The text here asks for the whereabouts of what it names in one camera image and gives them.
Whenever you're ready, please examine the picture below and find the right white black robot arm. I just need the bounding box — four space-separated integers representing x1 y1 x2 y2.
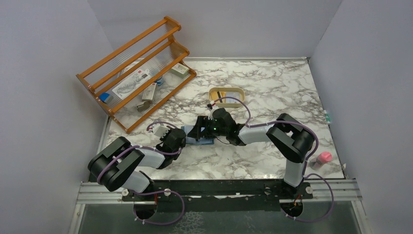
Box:
187 108 318 198

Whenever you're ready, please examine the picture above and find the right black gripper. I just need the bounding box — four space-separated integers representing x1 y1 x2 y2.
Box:
188 115 228 139

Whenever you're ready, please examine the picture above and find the small blue white jar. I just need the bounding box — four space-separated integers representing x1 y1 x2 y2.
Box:
155 76 164 86

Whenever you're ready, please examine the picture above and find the green white item at edge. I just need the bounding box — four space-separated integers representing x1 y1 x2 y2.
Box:
323 110 331 125

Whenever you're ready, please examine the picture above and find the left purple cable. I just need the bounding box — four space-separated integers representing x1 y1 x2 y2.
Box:
96 121 186 226

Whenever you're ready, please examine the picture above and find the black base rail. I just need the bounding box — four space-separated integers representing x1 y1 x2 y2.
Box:
122 179 313 213

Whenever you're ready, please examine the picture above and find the blue leather card holder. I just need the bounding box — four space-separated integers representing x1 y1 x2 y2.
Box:
181 125 214 145

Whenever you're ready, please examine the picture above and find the grey metal clip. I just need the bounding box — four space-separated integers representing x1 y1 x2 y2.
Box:
136 100 152 112

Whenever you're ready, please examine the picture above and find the beige oval tray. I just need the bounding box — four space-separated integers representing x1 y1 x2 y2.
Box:
208 87 245 108

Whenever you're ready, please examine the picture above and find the small white red box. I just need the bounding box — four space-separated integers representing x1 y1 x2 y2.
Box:
142 82 157 101

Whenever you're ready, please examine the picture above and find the long clear packaged item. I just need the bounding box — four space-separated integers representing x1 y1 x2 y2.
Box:
112 69 152 99

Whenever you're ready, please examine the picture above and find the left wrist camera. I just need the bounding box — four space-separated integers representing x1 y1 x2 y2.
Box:
152 124 171 138

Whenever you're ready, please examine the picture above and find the small white green box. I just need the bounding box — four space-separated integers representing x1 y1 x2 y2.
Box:
170 63 189 78

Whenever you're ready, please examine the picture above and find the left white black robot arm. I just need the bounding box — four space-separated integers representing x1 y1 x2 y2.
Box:
87 128 187 200

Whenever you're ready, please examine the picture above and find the orange wooden rack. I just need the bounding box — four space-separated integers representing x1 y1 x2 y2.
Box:
76 16 197 133

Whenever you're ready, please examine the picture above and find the pink bottle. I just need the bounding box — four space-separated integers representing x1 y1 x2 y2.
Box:
309 152 333 170

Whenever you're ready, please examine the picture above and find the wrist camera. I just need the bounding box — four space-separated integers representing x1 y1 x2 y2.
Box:
207 101 219 119
152 124 171 138

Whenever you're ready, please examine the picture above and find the blue cap item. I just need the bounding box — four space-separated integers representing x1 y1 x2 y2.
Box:
99 93 113 104

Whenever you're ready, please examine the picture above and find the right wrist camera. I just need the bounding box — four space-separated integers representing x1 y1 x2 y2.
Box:
207 101 219 119

